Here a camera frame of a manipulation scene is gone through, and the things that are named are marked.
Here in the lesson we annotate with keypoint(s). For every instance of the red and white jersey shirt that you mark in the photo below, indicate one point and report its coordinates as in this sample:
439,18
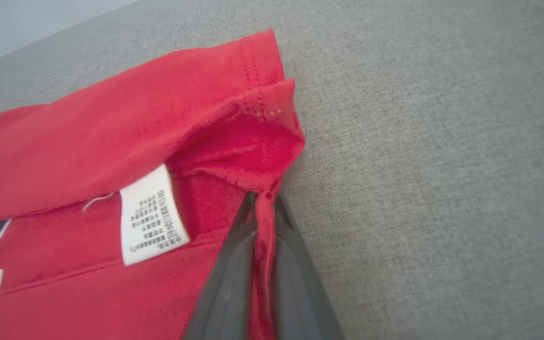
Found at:
88,141

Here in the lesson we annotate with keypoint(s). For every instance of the grey fabric sofa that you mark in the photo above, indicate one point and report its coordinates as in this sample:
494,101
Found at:
442,165

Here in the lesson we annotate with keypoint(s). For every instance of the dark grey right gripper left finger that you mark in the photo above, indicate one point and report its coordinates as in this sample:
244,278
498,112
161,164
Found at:
227,293

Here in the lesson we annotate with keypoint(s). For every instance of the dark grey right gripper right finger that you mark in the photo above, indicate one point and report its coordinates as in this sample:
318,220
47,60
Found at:
298,293

